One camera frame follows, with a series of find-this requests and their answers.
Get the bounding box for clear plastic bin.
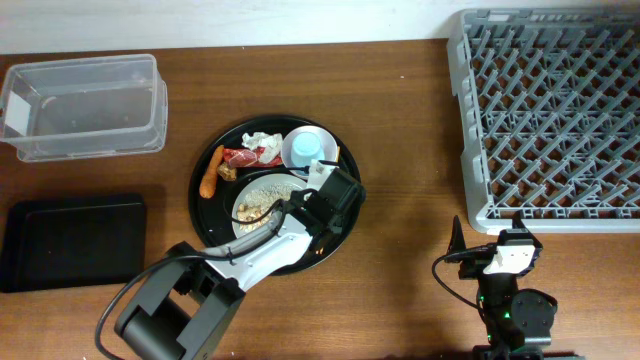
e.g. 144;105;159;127
1;54;168;163

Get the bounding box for red snack wrapper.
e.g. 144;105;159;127
223;147;283;168

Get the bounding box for white tissue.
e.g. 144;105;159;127
242;132;283;164

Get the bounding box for grey dishwasher rack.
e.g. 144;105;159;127
447;7;639;234

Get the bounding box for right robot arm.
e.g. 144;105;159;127
431;216;584;360

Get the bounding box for rice and food leftovers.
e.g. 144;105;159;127
232;183;301;236

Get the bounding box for orange carrot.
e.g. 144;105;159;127
199;145;224;199

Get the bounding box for round black serving tray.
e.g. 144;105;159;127
188;114;360;276

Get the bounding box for light blue cup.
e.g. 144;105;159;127
291;132;325;167

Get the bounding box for black rectangular tray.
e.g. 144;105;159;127
1;194;146;293

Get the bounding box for brown food scrap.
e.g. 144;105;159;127
217;162;237;182

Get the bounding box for pale green plate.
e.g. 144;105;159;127
223;173;306;238

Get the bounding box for white bowl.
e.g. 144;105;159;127
281;125;338;179

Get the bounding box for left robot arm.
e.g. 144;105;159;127
114;167;366;360

